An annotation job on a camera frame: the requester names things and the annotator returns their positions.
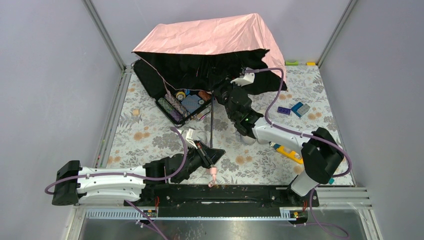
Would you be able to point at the blue toy brick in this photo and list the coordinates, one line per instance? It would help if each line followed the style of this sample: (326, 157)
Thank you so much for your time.
(295, 109)

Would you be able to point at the pink folding umbrella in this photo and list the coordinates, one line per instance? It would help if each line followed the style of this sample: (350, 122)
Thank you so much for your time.
(201, 54)

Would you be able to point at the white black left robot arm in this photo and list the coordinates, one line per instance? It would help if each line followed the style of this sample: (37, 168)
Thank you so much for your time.
(76, 184)

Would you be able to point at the purple toy brick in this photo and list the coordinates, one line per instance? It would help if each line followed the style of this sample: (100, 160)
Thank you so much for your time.
(284, 110)

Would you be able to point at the red chip stack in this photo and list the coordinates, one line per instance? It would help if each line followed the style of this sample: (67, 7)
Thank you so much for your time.
(204, 95)

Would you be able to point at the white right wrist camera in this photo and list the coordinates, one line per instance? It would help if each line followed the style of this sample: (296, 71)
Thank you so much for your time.
(247, 77)

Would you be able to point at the green block at wall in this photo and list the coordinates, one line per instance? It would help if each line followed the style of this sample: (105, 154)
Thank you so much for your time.
(291, 62)

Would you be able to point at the blue playing card deck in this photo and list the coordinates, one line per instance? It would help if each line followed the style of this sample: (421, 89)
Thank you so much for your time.
(192, 103)

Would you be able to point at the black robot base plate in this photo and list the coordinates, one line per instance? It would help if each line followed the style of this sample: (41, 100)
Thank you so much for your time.
(222, 201)

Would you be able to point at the green blue chip stack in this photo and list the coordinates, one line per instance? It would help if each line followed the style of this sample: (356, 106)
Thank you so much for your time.
(165, 105)

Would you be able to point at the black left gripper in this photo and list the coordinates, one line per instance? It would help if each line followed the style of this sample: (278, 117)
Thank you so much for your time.
(201, 153)

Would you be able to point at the purple chip stack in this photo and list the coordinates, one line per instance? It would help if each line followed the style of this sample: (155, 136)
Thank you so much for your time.
(176, 116)

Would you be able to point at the aluminium frame rail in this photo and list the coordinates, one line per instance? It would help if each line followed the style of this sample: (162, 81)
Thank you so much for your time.
(336, 32)
(119, 94)

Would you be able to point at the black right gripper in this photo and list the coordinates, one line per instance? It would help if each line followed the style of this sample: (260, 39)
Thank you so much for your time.
(222, 88)

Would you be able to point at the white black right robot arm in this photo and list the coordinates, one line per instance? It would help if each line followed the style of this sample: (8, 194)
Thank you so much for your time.
(319, 151)

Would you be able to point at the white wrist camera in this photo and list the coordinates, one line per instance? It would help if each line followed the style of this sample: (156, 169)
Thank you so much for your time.
(247, 77)
(188, 138)

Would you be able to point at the lilac umbrella zip case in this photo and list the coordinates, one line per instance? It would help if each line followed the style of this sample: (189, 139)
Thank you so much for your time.
(250, 140)

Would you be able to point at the aluminium frame rail left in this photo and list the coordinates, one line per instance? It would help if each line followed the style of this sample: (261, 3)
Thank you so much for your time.
(119, 94)

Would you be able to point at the yellow toy brick vehicle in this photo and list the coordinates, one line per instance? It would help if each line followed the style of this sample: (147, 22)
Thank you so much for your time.
(290, 154)

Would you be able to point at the grey toy brick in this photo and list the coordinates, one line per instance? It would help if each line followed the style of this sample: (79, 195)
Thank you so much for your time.
(303, 110)

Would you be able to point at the yellow ten chip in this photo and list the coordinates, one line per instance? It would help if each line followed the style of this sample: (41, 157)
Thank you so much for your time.
(180, 96)

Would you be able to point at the black poker chip case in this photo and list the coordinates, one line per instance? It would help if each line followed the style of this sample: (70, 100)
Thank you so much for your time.
(156, 88)

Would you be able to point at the floral table cloth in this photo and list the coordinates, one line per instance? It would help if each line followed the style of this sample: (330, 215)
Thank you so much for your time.
(143, 132)

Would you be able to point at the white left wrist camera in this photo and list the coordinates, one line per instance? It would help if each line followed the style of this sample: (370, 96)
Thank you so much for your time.
(188, 138)

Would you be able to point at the aluminium frame rail right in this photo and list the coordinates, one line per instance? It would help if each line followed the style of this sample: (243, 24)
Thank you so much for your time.
(336, 32)

